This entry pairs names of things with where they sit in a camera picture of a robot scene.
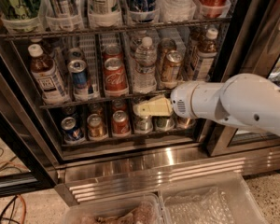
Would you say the green bottle top shelf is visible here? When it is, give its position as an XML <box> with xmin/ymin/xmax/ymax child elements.
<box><xmin>0</xmin><ymin>0</ymin><xmax>43</xmax><ymax>33</ymax></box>

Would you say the black cable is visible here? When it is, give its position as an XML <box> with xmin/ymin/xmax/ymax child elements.
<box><xmin>0</xmin><ymin>133</ymin><xmax>20</xmax><ymax>224</ymax></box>

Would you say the clear plastic bin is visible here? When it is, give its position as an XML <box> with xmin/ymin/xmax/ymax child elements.
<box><xmin>60</xmin><ymin>193</ymin><xmax>164</xmax><ymax>224</ymax></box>
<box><xmin>159</xmin><ymin>172</ymin><xmax>268</xmax><ymax>224</ymax></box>

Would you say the brown tea bottle right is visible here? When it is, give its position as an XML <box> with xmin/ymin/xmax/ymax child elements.
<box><xmin>188</xmin><ymin>27</ymin><xmax>218</xmax><ymax>80</ymax></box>

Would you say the blue pepsi can middle shelf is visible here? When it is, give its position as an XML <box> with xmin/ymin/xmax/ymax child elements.
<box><xmin>67</xmin><ymin>59</ymin><xmax>94</xmax><ymax>101</ymax></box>

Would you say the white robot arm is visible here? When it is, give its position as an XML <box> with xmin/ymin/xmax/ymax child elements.
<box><xmin>133</xmin><ymin>74</ymin><xmax>280</xmax><ymax>136</ymax></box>

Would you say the gold can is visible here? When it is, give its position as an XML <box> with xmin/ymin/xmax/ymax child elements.
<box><xmin>87</xmin><ymin>114</ymin><xmax>107</xmax><ymax>140</ymax></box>
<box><xmin>177</xmin><ymin>118</ymin><xmax>195</xmax><ymax>129</ymax></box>

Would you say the striped can top shelf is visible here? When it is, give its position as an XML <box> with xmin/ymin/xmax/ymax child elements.
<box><xmin>50</xmin><ymin>0</ymin><xmax>82</xmax><ymax>32</ymax></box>

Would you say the wire shelf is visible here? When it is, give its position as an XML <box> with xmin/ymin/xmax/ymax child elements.
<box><xmin>39</xmin><ymin>83</ymin><xmax>209</xmax><ymax>110</ymax></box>
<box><xmin>0</xmin><ymin>17</ymin><xmax>231</xmax><ymax>40</ymax></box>

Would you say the clear water bottle front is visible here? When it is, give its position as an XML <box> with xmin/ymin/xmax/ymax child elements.
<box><xmin>133</xmin><ymin>36</ymin><xmax>157</xmax><ymax>93</ymax></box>

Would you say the red coca-cola can front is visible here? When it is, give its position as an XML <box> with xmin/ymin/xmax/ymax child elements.
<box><xmin>104</xmin><ymin>58</ymin><xmax>129</xmax><ymax>97</ymax></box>

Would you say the gold can bottom right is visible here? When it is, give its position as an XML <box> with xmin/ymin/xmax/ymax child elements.
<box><xmin>177</xmin><ymin>118</ymin><xmax>195</xmax><ymax>129</ymax></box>

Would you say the silver can behind pepsi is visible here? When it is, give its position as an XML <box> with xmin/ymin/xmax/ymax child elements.
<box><xmin>66</xmin><ymin>47</ymin><xmax>85</xmax><ymax>62</ymax></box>

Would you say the gold can rear middle shelf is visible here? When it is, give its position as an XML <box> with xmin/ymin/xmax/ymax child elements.
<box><xmin>158</xmin><ymin>37</ymin><xmax>176</xmax><ymax>72</ymax></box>

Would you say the red coca-cola can rear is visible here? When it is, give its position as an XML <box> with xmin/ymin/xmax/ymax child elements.
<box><xmin>103</xmin><ymin>44</ymin><xmax>123</xmax><ymax>61</ymax></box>

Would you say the white label bottle top shelf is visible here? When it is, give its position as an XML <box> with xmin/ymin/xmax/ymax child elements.
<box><xmin>88</xmin><ymin>0</ymin><xmax>121</xmax><ymax>27</ymax></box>

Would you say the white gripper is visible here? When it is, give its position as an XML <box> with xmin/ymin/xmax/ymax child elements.
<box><xmin>133</xmin><ymin>81</ymin><xmax>224</xmax><ymax>119</ymax></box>

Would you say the red can bottom shelf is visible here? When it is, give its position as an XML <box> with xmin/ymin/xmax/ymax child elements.
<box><xmin>112</xmin><ymin>110</ymin><xmax>131</xmax><ymax>137</ymax></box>

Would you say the middle wire shelf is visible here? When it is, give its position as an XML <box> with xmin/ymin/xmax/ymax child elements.
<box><xmin>39</xmin><ymin>83</ymin><xmax>209</xmax><ymax>110</ymax></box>

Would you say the green can bottom shelf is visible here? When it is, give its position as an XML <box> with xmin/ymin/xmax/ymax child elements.
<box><xmin>155</xmin><ymin>117</ymin><xmax>175</xmax><ymax>131</ymax></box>

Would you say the left fridge glass door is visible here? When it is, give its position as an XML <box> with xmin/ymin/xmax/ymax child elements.
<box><xmin>0</xmin><ymin>37</ymin><xmax>58</xmax><ymax>197</ymax></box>

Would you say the clear plastic bin right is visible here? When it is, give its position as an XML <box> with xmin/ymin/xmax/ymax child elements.
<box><xmin>159</xmin><ymin>172</ymin><xmax>268</xmax><ymax>224</ymax></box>

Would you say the right fridge door frame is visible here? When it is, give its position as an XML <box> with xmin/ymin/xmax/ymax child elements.
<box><xmin>200</xmin><ymin>0</ymin><xmax>280</xmax><ymax>157</ymax></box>

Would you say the silver can bottom shelf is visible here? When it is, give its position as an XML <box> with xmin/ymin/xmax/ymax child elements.
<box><xmin>134</xmin><ymin>116</ymin><xmax>153</xmax><ymax>134</ymax></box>

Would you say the gold can shelf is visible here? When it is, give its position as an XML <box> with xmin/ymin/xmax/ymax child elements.
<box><xmin>161</xmin><ymin>50</ymin><xmax>183</xmax><ymax>89</ymax></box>
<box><xmin>158</xmin><ymin>37</ymin><xmax>176</xmax><ymax>72</ymax></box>

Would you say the brown tea bottle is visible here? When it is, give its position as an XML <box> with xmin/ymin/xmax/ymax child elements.
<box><xmin>188</xmin><ymin>27</ymin><xmax>218</xmax><ymax>80</ymax></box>
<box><xmin>28</xmin><ymin>44</ymin><xmax>69</xmax><ymax>105</ymax></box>

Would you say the clear water bottle rear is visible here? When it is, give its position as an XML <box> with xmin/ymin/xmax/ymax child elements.
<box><xmin>129</xmin><ymin>30</ymin><xmax>147</xmax><ymax>57</ymax></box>

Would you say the gold can front middle shelf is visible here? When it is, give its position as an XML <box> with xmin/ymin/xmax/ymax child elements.
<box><xmin>161</xmin><ymin>50</ymin><xmax>183</xmax><ymax>89</ymax></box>

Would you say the blue pepsi can shelf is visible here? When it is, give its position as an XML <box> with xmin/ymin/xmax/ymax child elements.
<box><xmin>61</xmin><ymin>117</ymin><xmax>85</xmax><ymax>144</ymax></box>
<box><xmin>67</xmin><ymin>59</ymin><xmax>94</xmax><ymax>101</ymax></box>

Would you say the clear plastic bin left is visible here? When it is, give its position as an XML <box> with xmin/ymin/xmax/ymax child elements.
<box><xmin>60</xmin><ymin>193</ymin><xmax>164</xmax><ymax>224</ymax></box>

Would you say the brown tea bottle left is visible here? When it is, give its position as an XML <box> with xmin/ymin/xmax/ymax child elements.
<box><xmin>28</xmin><ymin>44</ymin><xmax>69</xmax><ymax>105</ymax></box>

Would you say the pepsi bottle top shelf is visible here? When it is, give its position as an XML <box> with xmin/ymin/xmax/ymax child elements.
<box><xmin>126</xmin><ymin>0</ymin><xmax>157</xmax><ymax>22</ymax></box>

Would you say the top wire shelf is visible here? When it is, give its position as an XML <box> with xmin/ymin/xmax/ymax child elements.
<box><xmin>0</xmin><ymin>17</ymin><xmax>231</xmax><ymax>40</ymax></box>

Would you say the blue pepsi can bottom shelf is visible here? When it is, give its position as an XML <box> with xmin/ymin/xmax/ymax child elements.
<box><xmin>61</xmin><ymin>117</ymin><xmax>85</xmax><ymax>144</ymax></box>

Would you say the orange cable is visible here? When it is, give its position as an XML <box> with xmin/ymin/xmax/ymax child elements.
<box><xmin>0</xmin><ymin>161</ymin><xmax>28</xmax><ymax>224</ymax></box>

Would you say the bubble wrap sheet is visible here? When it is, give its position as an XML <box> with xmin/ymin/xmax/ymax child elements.
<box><xmin>164</xmin><ymin>187</ymin><xmax>235</xmax><ymax>224</ymax></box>

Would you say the red coca-cola can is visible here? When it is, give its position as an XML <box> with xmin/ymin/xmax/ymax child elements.
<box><xmin>103</xmin><ymin>44</ymin><xmax>123</xmax><ymax>61</ymax></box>
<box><xmin>104</xmin><ymin>58</ymin><xmax>129</xmax><ymax>97</ymax></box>

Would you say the clear water bottle top shelf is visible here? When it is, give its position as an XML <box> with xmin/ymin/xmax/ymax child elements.
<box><xmin>158</xmin><ymin>0</ymin><xmax>196</xmax><ymax>22</ymax></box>

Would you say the steel fridge bottom grille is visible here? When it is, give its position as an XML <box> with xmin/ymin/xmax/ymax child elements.
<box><xmin>55</xmin><ymin>145</ymin><xmax>280</xmax><ymax>206</ymax></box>

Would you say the gold can bottom left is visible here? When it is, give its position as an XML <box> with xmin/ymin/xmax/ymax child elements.
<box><xmin>87</xmin><ymin>114</ymin><xmax>107</xmax><ymax>140</ymax></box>

